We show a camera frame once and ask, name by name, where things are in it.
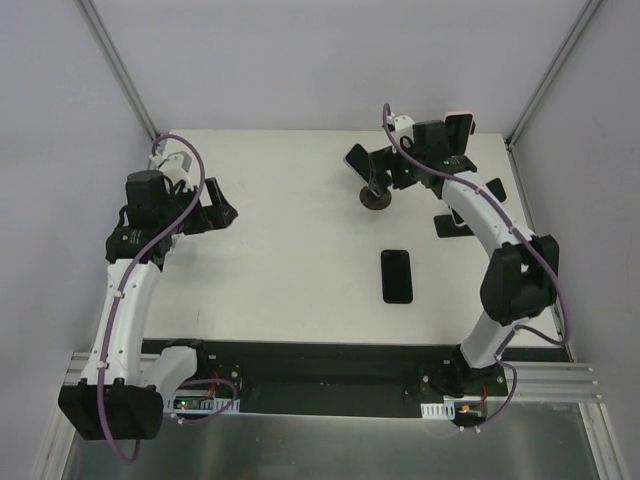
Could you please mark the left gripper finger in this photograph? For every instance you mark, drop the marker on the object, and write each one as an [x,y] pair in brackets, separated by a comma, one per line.
[213,190]
[221,214]

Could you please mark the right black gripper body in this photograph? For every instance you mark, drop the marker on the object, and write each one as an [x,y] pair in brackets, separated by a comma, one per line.
[379,167]

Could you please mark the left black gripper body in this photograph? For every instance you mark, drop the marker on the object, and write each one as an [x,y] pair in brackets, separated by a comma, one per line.
[208,209]

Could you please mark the black phone white case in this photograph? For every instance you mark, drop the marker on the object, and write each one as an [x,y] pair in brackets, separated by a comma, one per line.
[357,159]

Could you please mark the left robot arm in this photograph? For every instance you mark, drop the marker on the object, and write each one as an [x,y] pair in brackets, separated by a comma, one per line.
[115,397]

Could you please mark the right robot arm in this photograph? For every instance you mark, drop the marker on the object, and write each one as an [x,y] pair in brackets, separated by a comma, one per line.
[521,279]

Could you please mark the round brown base stand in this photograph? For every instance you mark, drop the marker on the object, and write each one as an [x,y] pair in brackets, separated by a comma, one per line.
[372,202]

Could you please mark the black square base stand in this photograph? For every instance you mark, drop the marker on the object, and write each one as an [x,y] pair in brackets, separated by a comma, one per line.
[451,226]

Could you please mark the pink phone upright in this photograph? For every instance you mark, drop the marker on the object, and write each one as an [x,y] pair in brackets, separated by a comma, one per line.
[459,126]

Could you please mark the pink phone tilted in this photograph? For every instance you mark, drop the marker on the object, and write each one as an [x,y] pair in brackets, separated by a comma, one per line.
[496,187]

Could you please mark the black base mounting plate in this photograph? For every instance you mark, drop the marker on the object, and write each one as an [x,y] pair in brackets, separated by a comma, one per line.
[339,380]

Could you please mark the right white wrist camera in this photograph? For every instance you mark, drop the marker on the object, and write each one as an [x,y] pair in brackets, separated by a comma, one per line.
[401,126]

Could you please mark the left side aluminium rail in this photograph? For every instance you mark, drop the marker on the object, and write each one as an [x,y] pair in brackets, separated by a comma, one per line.
[132,276]

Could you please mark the left white cable duct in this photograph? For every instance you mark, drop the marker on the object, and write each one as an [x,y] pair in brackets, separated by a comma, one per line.
[197,405]

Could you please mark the white cable duct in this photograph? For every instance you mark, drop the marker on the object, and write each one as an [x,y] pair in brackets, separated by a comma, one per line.
[438,411]
[197,405]

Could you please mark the left aluminium frame post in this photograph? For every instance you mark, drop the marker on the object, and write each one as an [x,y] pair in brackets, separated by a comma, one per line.
[109,50]

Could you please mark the aluminium frame post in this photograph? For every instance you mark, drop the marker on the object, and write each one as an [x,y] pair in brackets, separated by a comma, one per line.
[109,50]
[580,25]

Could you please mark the right white cable duct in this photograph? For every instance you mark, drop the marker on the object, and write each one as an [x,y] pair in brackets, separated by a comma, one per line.
[438,411]

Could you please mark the right aluminium frame post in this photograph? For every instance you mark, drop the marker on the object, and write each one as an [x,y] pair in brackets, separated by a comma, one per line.
[580,25]

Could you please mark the aluminium rail front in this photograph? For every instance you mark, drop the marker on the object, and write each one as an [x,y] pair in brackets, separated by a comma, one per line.
[533,375]

